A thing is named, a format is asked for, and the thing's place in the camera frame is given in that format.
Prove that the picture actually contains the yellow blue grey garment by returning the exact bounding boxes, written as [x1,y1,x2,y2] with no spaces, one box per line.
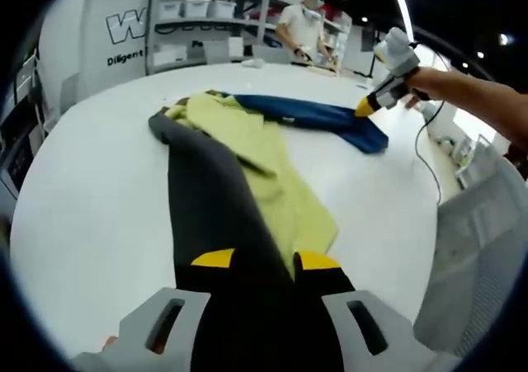
[147,91,389,294]

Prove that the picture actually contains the person's right hand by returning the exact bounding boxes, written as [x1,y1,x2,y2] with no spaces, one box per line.
[405,68,441,110]

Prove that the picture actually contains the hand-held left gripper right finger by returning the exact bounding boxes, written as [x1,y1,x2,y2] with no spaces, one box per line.
[292,250,418,372]

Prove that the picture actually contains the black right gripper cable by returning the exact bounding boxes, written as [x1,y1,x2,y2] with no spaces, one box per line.
[414,99,446,206]

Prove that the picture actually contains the ceiling light strip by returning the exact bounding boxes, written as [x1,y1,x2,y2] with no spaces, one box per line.
[387,0,413,43]

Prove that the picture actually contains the grey metal shelf unit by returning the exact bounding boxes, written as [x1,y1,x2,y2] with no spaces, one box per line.
[146,0,290,74]

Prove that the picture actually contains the ceiling spotlights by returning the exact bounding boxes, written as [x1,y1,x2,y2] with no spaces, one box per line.
[338,0,511,68]

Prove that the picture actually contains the white box on shelf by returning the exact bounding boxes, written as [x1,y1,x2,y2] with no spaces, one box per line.
[158,44,189,62]

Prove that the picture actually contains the white storage bin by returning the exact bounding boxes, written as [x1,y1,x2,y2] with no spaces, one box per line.
[184,0,214,18]
[212,0,237,17]
[158,0,186,21]

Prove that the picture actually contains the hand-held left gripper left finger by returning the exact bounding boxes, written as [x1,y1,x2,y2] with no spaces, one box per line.
[69,247,265,372]

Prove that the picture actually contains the grey chair back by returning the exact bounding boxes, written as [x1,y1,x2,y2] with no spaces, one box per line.
[205,38,232,64]
[252,44,292,64]

